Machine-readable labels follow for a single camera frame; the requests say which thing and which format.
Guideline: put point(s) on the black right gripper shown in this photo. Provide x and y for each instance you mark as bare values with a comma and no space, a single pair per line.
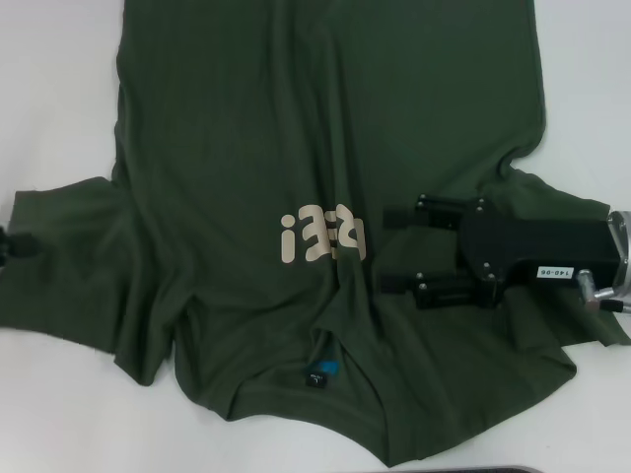
537,249

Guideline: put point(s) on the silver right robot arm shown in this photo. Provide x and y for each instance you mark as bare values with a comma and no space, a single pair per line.
623,241

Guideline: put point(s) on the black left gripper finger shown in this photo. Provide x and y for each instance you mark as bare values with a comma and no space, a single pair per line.
20,246

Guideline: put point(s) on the dark green t-shirt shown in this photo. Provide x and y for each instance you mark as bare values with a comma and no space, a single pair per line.
276,148

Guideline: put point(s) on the dark flat panel edge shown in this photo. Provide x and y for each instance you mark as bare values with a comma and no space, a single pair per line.
483,469

